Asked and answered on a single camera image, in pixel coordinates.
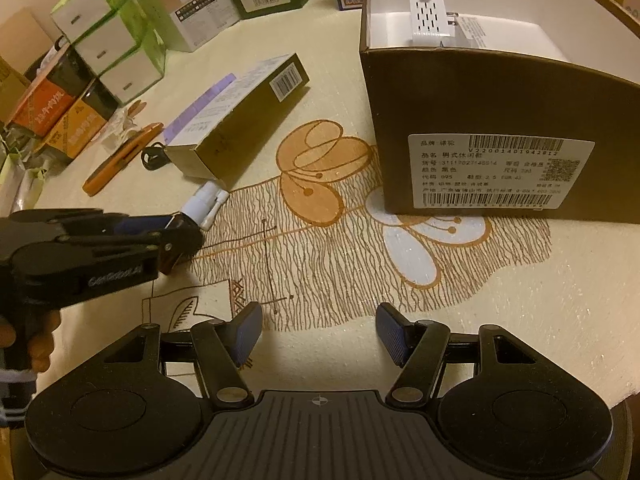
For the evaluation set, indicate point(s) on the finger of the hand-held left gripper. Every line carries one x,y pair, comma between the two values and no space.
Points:
145,224
185,240

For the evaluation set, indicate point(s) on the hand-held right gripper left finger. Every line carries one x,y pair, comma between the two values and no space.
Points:
247,332

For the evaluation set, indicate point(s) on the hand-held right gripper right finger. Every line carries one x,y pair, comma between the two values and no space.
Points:
392,332

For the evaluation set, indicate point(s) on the small brown dropper bottle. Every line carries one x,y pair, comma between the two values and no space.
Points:
205,205

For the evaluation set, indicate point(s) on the orange utility knife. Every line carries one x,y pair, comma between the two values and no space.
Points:
122,160

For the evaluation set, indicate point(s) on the purple cream tube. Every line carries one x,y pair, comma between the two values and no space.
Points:
200,107

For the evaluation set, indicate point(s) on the brown shoe box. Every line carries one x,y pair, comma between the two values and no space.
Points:
450,125

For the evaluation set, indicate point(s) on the person's left hand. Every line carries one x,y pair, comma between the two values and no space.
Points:
42,345

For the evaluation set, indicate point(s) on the vacuum packed rice bag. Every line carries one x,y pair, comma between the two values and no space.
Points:
10,180
32,187

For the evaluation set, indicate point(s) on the cream printed tablecloth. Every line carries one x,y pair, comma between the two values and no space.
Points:
500,320

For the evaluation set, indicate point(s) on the yellow label instant meal bowl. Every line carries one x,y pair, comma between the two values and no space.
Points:
80,127

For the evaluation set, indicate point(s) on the gold rectangular box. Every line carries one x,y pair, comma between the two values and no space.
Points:
240,115

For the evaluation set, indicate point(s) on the orange black boxes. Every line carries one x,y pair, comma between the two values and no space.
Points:
45,105

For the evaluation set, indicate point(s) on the brown cardboard box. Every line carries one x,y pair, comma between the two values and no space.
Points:
22,45

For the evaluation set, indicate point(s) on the white and green product box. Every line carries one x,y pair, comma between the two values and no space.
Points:
195,5

